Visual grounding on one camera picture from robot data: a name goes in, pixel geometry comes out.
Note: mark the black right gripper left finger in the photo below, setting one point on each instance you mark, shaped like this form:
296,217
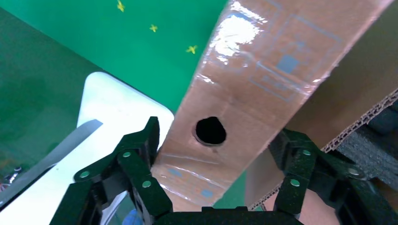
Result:
136,174

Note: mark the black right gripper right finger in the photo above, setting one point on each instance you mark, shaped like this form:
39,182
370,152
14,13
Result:
311,174

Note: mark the small brown cardboard piece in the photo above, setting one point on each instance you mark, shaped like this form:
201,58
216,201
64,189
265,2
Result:
248,93

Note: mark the large open cardboard carton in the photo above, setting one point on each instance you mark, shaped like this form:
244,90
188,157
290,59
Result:
357,87

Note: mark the black notched foam block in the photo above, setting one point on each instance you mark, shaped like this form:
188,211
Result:
367,155

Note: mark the green tablecloth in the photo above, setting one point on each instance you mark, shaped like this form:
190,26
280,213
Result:
140,56

